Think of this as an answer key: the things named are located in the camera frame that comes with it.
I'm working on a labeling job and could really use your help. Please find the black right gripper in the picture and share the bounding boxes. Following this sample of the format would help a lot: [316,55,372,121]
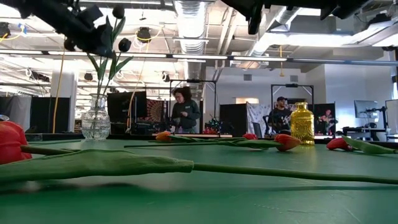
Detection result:
[222,0,268,35]

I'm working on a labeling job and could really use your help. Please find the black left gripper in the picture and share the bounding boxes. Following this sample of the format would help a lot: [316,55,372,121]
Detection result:
[46,0,113,58]

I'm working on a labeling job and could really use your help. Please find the red artificial tulip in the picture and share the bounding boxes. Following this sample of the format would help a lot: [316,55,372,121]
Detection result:
[0,120,398,186]
[326,135,398,156]
[148,133,258,144]

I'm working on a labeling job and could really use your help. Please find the orange artificial tulip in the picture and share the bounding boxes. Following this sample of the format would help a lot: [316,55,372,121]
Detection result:
[123,133,302,152]
[155,130,224,142]

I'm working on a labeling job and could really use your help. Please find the ribbed clear glass vase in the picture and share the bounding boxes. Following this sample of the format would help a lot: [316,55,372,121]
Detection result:
[80,93,112,141]

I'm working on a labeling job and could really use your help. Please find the dark plant red flowers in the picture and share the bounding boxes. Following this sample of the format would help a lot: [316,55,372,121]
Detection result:
[203,117,223,135]

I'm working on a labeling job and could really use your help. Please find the yellow glass vase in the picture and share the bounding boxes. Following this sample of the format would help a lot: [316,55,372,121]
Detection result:
[290,101,315,146]

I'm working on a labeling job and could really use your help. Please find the white pillar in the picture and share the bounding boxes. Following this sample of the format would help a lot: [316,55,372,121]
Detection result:
[50,72,78,133]

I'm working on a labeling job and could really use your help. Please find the long ceiling light bar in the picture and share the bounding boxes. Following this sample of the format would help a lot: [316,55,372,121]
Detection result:
[0,48,398,67]

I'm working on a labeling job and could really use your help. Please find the large black screen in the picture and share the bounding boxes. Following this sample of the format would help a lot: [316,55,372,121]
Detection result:
[107,91,147,134]

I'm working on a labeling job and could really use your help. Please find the mandala tapestry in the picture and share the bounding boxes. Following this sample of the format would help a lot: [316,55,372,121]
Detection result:
[146,98,165,123]

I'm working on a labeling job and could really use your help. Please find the white patterned cloth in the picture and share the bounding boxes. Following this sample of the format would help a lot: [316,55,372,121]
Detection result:
[246,102,272,138]

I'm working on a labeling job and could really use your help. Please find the person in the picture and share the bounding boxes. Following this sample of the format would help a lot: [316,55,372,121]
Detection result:
[169,86,202,134]
[317,108,339,131]
[267,96,293,138]

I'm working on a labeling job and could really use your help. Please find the black cabinet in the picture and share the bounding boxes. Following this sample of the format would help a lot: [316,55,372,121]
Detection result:
[220,103,249,138]

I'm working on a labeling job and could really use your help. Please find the grey curtain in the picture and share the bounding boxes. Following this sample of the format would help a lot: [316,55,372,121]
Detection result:
[0,95,32,131]

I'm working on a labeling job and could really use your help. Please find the computer monitor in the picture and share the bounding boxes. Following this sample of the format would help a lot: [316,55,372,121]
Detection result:
[385,98,398,134]
[354,100,379,119]

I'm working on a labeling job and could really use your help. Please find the dark desk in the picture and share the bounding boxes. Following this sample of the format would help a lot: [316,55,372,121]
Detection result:
[341,126,398,141]

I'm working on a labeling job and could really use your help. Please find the green table mat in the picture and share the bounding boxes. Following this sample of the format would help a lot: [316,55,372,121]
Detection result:
[0,138,398,224]

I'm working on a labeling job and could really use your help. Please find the yellow hanging cord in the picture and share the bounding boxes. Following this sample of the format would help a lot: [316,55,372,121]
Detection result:
[279,45,285,78]

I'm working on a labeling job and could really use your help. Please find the silver ceiling duct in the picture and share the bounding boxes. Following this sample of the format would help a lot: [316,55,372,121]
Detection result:
[173,0,208,80]

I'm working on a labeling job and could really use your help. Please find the black camera rig frame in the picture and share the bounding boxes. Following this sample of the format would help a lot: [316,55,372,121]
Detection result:
[169,78,218,138]
[271,83,314,105]

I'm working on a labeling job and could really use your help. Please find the yellow cable with plug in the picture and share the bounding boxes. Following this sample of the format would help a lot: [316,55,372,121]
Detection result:
[126,27,164,133]

